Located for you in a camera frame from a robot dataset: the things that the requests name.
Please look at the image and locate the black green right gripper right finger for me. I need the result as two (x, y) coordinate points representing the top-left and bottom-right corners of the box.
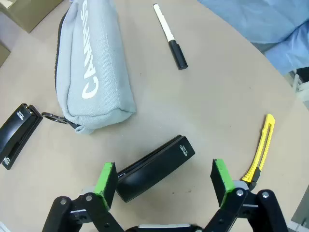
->
(205, 158), (289, 232)

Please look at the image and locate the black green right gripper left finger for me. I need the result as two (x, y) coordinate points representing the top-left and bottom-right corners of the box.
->
(42, 161), (128, 232)

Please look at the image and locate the cardboard box with navy case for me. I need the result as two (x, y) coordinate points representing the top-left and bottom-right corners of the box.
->
(0, 0), (65, 34)

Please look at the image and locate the yellow utility knife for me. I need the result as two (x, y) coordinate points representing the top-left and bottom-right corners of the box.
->
(241, 114), (276, 191)

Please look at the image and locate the grey Campus pencil case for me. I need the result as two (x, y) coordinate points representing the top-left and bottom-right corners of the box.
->
(41, 0), (137, 135)

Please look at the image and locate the white marker black cap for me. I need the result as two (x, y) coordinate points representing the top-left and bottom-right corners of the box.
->
(153, 3), (188, 71)

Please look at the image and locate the person in blue shirt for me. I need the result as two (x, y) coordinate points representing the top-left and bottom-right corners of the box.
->
(197, 0), (309, 76)

